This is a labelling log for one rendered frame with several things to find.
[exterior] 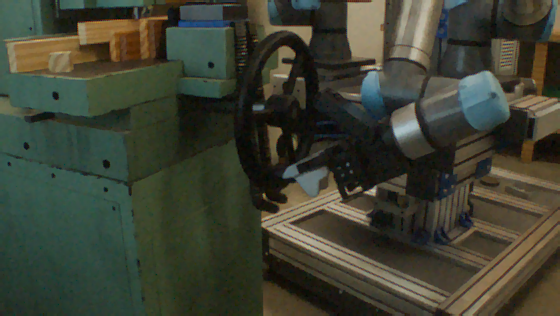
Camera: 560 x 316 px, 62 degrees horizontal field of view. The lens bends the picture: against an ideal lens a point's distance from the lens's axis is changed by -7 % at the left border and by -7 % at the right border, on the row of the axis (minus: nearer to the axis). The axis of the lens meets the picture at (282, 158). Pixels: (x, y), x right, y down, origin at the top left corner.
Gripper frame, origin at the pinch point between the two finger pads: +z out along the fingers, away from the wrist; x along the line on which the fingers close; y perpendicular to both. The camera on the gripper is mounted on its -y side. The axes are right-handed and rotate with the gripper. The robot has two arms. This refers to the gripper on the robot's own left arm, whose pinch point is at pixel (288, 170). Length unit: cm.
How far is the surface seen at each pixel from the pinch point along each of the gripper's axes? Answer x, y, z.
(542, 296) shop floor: 106, 89, -6
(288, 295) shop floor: 66, 47, 66
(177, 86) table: 1.3, -22.1, 14.4
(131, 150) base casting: -11.6, -14.5, 18.8
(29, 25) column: -2, -51, 42
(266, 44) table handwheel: 2.4, -20.0, -5.4
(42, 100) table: -19.8, -28.1, 24.0
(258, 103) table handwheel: 7.8, -12.6, 4.5
